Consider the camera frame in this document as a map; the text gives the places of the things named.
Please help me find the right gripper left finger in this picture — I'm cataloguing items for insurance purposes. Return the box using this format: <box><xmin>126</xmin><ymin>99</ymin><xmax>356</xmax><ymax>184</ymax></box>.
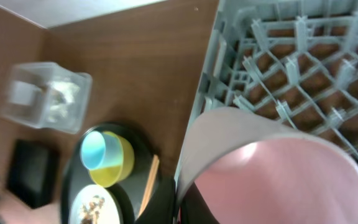
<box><xmin>135</xmin><ymin>177</ymin><xmax>176</xmax><ymax>224</ymax></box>

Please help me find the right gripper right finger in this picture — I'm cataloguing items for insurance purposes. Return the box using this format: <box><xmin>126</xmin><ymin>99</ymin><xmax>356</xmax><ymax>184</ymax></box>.
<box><xmin>180</xmin><ymin>183</ymin><xmax>219</xmax><ymax>224</ymax></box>

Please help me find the pink plastic cup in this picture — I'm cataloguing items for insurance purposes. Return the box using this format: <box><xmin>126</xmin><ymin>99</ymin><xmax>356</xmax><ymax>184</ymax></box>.
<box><xmin>177</xmin><ymin>107</ymin><xmax>358</xmax><ymax>223</ymax></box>

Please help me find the blue plastic cup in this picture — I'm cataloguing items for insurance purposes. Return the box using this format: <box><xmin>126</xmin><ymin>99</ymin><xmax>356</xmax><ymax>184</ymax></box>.
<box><xmin>80</xmin><ymin>131</ymin><xmax>124</xmax><ymax>170</ymax></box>

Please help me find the white tissue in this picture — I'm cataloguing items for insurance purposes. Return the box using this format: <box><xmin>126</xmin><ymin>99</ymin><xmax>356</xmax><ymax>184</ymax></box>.
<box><xmin>47</xmin><ymin>81</ymin><xmax>80</xmax><ymax>123</ymax></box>

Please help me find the grey dishwasher rack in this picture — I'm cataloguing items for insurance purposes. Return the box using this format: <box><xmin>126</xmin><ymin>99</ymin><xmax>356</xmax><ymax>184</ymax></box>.
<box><xmin>186</xmin><ymin>1</ymin><xmax>358</xmax><ymax>165</ymax></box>

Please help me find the round black tray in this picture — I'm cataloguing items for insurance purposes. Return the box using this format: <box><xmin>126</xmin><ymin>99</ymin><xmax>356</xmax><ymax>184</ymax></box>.
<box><xmin>60</xmin><ymin>122</ymin><xmax>170</xmax><ymax>223</ymax></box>

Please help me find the yellow plastic bowl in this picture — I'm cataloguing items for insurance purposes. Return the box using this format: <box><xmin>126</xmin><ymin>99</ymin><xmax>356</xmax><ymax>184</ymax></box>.
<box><xmin>89</xmin><ymin>131</ymin><xmax>135</xmax><ymax>188</ymax></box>

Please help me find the grey plate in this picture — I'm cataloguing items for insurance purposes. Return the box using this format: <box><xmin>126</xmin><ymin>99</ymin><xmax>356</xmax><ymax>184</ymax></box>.
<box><xmin>68</xmin><ymin>184</ymin><xmax>124</xmax><ymax>224</ymax></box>

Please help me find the food scraps and rice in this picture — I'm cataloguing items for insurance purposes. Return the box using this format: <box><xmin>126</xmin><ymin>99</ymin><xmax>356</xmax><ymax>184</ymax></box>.
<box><xmin>79</xmin><ymin>195</ymin><xmax>105</xmax><ymax>224</ymax></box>

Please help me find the black rectangular bin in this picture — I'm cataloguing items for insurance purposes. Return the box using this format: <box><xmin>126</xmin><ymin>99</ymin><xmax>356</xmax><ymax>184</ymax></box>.
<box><xmin>6</xmin><ymin>139</ymin><xmax>60</xmax><ymax>209</ymax></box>

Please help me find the clear plastic bin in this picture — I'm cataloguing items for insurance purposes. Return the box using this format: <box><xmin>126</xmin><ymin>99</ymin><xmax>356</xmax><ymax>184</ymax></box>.
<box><xmin>1</xmin><ymin>62</ymin><xmax>93</xmax><ymax>134</ymax></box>

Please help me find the white label on bin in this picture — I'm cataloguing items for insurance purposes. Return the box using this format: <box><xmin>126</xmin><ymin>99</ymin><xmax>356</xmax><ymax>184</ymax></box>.
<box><xmin>8</xmin><ymin>81</ymin><xmax>41</xmax><ymax>106</ymax></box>

